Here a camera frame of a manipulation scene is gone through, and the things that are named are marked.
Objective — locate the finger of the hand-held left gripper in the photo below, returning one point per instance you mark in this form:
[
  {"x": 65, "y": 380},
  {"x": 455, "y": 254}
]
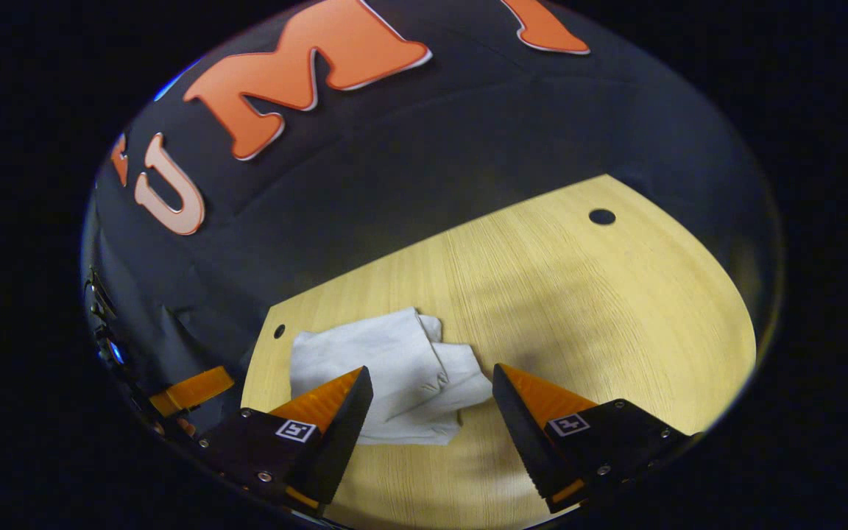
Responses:
[{"x": 192, "y": 390}]

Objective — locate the white jeans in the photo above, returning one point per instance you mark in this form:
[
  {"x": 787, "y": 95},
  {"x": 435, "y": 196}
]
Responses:
[{"x": 387, "y": 368}]

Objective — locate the black backdrop cloth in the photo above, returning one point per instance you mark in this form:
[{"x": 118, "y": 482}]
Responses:
[{"x": 424, "y": 162}]

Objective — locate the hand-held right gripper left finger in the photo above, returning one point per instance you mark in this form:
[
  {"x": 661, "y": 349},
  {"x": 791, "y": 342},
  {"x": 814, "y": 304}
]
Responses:
[{"x": 339, "y": 434}]

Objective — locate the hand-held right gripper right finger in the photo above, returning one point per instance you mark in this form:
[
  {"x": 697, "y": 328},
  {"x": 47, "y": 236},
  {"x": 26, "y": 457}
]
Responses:
[{"x": 523, "y": 434}]

